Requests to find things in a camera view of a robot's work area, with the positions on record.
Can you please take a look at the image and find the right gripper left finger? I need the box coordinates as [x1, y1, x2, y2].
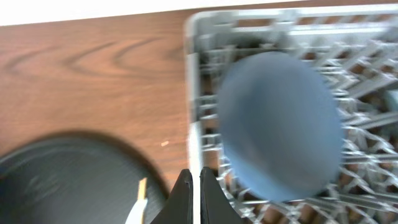
[151, 169, 193, 224]

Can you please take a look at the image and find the grey dishwasher rack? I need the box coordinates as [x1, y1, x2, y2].
[185, 4, 397, 223]

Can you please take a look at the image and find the wooden chopstick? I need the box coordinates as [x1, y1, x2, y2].
[137, 177, 147, 200]

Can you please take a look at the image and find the dark blue plate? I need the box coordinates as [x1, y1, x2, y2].
[216, 52, 344, 202]

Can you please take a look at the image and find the round black tray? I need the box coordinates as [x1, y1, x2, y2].
[1, 134, 169, 224]

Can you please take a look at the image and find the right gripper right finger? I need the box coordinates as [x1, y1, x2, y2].
[200, 167, 244, 224]

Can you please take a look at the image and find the light blue plastic knife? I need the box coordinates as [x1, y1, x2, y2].
[125, 198, 147, 224]

